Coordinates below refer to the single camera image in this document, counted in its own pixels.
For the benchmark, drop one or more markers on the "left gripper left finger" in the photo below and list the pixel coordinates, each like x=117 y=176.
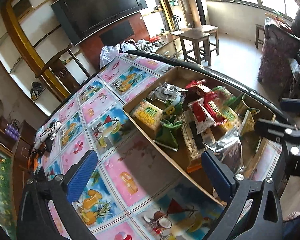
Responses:
x=34 y=217

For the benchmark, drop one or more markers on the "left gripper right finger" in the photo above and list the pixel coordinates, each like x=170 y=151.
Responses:
x=253 y=209

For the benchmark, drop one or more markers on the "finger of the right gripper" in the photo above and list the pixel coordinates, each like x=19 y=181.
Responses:
x=277 y=132
x=290 y=105

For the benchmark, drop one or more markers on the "yellow triangular snack packet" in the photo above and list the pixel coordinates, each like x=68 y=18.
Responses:
x=247 y=125

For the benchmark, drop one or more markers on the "orange-end cracker pack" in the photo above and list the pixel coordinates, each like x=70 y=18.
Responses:
x=194 y=142

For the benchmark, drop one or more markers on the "yellow green small bag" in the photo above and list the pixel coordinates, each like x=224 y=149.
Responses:
x=240 y=106

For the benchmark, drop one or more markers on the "yellow cracker pack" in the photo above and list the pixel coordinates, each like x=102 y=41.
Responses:
x=148 y=117
x=233 y=120

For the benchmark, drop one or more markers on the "red white candy packet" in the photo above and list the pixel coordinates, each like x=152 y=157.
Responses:
x=202 y=118

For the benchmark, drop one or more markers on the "dark green snack bag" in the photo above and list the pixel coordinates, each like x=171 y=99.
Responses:
x=174 y=106

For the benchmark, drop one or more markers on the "dark red snack bag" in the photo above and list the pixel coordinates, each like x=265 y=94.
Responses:
x=197 y=89

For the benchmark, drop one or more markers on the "large silver foil bag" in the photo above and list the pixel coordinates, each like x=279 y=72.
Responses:
x=165 y=92

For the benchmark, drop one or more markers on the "small silver foil bag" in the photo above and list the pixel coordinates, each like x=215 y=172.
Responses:
x=228 y=150

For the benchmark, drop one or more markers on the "green pea snack bag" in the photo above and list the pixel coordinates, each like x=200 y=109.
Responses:
x=166 y=136

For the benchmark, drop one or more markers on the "red candy bar packet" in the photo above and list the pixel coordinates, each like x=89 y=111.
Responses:
x=212 y=109

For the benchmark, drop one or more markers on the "dark floral covered furniture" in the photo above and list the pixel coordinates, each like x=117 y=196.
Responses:
x=278 y=47

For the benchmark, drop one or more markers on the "cardboard box tray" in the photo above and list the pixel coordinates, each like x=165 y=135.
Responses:
x=252 y=144

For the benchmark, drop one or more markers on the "patterned cloth bag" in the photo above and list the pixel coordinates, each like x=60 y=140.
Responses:
x=43 y=144

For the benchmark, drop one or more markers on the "colourful plastic tablecloth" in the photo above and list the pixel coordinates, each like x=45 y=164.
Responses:
x=135 y=191

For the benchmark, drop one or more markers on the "purple bottles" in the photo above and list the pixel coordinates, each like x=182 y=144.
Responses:
x=12 y=132

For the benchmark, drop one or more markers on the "wooden stool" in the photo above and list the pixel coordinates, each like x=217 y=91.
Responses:
x=204 y=39

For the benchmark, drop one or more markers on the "electric kettle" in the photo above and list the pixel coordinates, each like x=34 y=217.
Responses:
x=176 y=20

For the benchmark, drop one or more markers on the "wooden chair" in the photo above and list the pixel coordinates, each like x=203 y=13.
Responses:
x=59 y=70

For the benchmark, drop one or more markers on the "white plastic bag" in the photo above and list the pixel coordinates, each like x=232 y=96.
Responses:
x=108 y=53

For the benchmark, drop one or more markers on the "black television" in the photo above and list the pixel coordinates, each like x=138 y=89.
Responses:
x=82 y=18

